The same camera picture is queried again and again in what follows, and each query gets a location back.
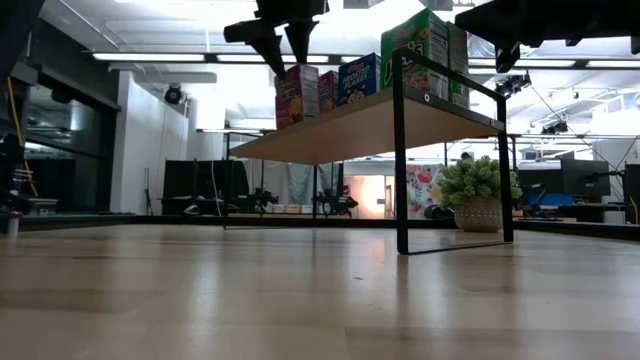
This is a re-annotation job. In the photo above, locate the yellow cable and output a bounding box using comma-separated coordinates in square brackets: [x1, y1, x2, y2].
[5, 77, 40, 197]

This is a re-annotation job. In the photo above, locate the long ceiling light strip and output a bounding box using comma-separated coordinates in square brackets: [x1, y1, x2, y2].
[92, 51, 640, 70]

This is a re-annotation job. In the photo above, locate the grey hanging cloth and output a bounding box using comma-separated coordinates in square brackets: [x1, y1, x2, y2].
[287, 163, 341, 206]

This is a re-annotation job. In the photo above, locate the Raisin Bran cereal box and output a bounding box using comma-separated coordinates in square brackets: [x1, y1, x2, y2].
[317, 70, 341, 114]
[274, 63, 321, 130]

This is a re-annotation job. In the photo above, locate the Frosted Flakes cereal box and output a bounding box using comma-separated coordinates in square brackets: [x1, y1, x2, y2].
[337, 52, 383, 108]

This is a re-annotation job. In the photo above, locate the green plant in woven pot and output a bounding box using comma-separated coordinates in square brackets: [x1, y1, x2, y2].
[438, 155, 524, 233]

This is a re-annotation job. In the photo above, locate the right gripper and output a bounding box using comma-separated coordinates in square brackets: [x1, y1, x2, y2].
[454, 0, 640, 74]

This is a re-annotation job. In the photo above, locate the black computer monitor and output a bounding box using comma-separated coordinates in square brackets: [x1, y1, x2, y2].
[559, 158, 612, 197]

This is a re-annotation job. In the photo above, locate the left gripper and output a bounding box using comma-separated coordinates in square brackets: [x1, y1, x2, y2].
[223, 0, 331, 81]

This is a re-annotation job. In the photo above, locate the black track light cluster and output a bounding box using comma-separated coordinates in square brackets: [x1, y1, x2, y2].
[541, 119, 571, 136]
[493, 71, 533, 100]

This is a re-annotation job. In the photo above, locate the blue container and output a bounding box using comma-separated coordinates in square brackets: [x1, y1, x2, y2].
[528, 193, 576, 207]

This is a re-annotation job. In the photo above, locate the black partition panel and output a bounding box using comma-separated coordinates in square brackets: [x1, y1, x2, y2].
[162, 159, 250, 216]

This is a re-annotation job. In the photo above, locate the white floral cloth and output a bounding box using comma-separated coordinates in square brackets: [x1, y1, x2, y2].
[404, 163, 446, 220]

